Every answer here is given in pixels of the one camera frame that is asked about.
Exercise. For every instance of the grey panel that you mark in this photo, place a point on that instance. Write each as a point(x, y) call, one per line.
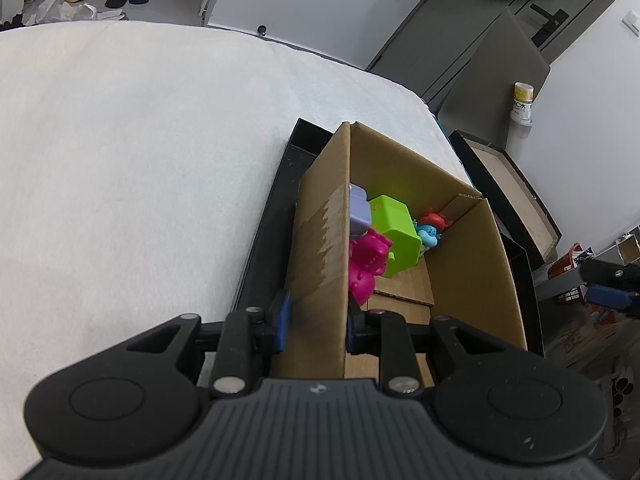
point(495, 75)

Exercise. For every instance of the blue and red figurine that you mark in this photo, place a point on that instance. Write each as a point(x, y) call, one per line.
point(430, 232)

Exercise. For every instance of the brown cardboard box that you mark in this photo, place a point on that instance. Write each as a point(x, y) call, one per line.
point(475, 270)

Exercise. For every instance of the clear plastic bag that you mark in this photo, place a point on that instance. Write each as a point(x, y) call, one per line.
point(55, 7)

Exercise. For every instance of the purple plastic toy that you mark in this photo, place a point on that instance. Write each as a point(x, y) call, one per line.
point(360, 210)

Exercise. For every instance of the pink hooded figurine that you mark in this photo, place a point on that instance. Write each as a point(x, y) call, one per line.
point(367, 260)

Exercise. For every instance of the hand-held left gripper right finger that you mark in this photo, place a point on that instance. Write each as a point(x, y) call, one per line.
point(351, 330)

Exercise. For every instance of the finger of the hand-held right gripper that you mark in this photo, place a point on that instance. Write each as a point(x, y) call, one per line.
point(607, 296)

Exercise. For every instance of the black tray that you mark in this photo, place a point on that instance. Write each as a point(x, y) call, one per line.
point(280, 185)

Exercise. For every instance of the white board panel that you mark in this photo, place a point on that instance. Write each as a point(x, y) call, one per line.
point(310, 5)

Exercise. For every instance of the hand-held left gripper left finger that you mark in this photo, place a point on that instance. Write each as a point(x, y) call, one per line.
point(282, 320)

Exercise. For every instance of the green plastic toy block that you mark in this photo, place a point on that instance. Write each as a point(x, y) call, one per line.
point(395, 230)

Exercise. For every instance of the white bottle with yellow label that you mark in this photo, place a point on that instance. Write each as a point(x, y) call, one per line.
point(521, 110)

